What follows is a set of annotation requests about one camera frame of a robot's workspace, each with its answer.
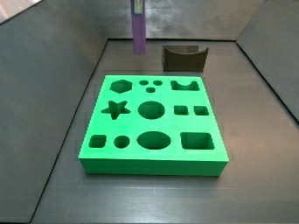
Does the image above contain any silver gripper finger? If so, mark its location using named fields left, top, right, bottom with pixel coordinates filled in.
left=135, top=0, right=145, bottom=14

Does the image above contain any green foam shape board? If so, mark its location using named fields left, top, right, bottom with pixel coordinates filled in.
left=79, top=75, right=230, bottom=176

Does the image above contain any black curved holder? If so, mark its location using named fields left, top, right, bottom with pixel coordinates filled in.
left=163, top=45, right=210, bottom=72

